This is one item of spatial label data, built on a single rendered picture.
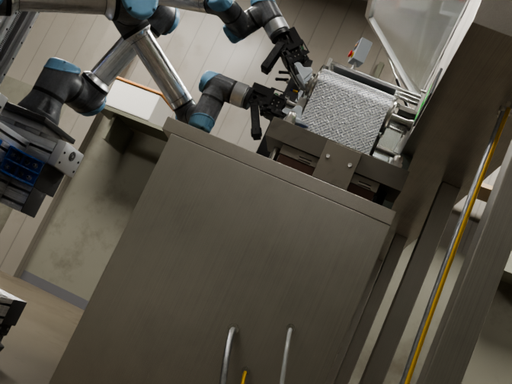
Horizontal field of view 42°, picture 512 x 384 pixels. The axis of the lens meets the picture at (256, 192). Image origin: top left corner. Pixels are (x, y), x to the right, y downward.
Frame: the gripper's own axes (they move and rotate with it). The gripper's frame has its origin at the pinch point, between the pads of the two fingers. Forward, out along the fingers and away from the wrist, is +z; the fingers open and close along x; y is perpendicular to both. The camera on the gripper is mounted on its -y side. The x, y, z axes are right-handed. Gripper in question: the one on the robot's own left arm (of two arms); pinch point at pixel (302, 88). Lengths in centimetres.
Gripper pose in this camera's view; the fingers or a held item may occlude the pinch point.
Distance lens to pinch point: 219.4
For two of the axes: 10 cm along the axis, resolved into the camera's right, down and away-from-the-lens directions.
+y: 9.0, -4.4, 0.4
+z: 4.4, 8.7, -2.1
